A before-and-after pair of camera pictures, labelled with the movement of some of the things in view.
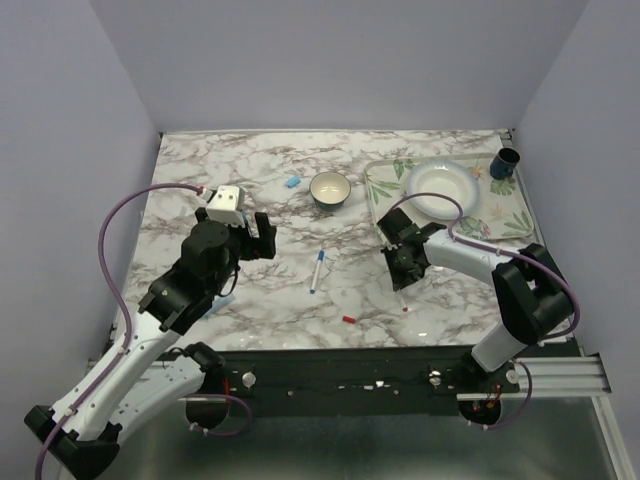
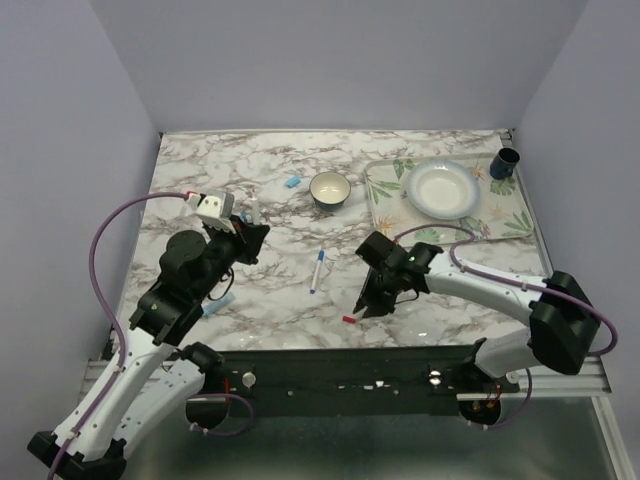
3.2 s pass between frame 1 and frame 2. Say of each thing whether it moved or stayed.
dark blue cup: stayed
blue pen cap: stayed
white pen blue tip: stayed
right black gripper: moved
